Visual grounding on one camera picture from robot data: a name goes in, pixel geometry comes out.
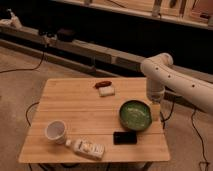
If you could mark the white bottle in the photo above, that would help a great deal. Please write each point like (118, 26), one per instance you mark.
(86, 148)

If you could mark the dark round object on ledge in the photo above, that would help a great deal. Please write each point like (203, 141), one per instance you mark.
(66, 35)

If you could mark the white paper cup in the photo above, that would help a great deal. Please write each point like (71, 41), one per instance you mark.
(55, 131)

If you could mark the white sponge block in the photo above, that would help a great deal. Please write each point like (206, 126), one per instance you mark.
(106, 91)

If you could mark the white figure on ledge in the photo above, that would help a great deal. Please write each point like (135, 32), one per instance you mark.
(13, 21)

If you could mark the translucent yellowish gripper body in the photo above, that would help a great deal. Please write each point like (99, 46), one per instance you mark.
(155, 111)

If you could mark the black rectangular phone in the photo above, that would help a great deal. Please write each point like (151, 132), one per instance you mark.
(124, 138)

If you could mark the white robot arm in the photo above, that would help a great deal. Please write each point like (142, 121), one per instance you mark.
(160, 74)

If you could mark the green bowl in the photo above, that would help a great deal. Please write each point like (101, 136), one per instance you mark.
(135, 115)

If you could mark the wooden table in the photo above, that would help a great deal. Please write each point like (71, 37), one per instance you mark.
(89, 116)

